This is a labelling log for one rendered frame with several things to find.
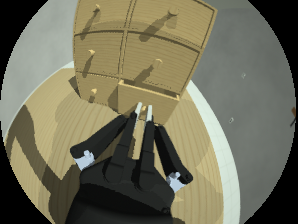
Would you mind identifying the tan wooden chest of drawers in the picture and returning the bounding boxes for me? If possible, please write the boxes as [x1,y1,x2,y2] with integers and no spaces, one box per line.
[73,0,218,110]

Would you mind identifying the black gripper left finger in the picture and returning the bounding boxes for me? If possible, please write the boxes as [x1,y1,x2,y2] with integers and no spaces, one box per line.
[70,102,142,185]

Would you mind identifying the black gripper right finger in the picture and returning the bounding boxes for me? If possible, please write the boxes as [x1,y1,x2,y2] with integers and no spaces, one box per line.
[137,105,193,192]

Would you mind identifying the tan wooden drawer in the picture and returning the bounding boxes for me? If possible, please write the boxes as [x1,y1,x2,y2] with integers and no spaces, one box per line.
[77,71,118,108]
[122,33,198,92]
[129,0,213,48]
[74,32,124,75]
[75,0,132,32]
[118,79,179,125]

